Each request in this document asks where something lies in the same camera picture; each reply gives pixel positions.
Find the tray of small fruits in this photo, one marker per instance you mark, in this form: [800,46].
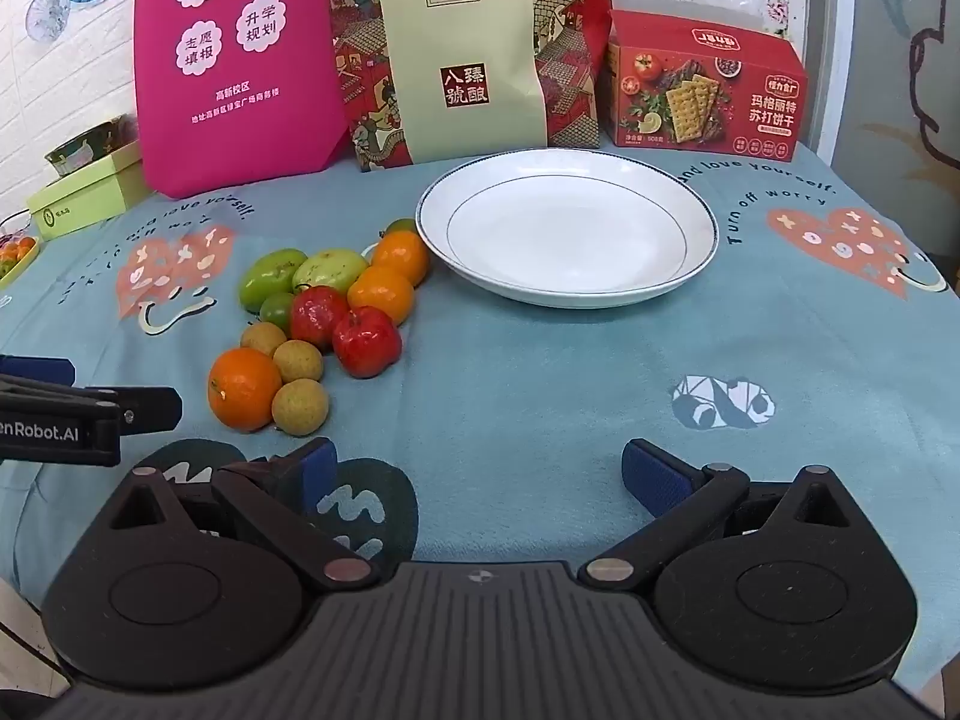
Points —
[16,253]

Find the small green jujube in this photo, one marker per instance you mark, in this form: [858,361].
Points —
[276,310]
[400,227]

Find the brown kiwi fruit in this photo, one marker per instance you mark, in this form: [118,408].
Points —
[262,337]

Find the green patterned bowl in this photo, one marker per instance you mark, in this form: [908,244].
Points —
[86,146]

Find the brown longan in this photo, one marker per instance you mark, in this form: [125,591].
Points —
[298,361]
[300,408]

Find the light green box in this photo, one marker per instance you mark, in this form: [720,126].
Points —
[82,199]

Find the small green mango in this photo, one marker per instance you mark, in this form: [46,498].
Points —
[268,277]

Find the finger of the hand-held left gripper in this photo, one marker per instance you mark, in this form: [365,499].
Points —
[146,405]
[37,370]

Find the white frame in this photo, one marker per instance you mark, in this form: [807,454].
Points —
[836,37]

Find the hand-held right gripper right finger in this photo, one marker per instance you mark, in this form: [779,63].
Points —
[654,476]

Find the large green mango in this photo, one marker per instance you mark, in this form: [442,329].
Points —
[330,270]

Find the clear round wall decoration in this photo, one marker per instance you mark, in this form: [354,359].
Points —
[49,11]

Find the white plate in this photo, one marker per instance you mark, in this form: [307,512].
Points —
[562,225]

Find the orange tangerine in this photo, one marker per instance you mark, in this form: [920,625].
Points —
[381,296]
[401,256]
[244,390]

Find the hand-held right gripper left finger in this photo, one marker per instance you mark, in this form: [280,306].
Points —
[319,474]

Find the pink bag edge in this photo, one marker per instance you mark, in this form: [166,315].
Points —
[225,67]

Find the small red apple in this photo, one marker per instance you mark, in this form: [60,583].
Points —
[319,317]
[367,343]

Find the blue printed cloth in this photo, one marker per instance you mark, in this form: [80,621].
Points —
[525,405]

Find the teal cartoon wall poster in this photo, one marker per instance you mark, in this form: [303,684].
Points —
[922,90]

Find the red cracker box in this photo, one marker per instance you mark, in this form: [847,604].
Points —
[697,90]

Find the red patterned gift bag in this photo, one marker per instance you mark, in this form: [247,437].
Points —
[465,45]

